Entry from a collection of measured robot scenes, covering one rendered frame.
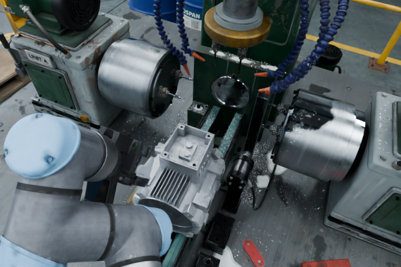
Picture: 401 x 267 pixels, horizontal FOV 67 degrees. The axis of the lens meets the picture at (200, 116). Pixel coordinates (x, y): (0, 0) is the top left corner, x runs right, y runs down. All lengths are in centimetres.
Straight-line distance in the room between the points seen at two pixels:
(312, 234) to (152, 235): 72
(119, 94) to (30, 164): 68
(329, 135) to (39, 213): 71
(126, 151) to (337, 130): 57
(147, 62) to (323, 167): 60
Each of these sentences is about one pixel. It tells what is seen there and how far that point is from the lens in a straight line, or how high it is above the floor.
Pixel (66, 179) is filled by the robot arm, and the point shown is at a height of 144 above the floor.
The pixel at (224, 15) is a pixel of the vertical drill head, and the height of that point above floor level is 136.
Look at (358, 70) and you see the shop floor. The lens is 325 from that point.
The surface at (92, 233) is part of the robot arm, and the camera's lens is 42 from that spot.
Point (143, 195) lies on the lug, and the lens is 76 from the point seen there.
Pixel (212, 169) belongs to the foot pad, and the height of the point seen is 108.
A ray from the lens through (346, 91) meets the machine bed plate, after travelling 160.
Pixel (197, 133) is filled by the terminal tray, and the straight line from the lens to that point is 81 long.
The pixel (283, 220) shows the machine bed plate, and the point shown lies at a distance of 109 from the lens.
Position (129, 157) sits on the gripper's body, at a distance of 56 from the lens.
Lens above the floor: 176
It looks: 48 degrees down
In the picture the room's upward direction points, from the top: 4 degrees clockwise
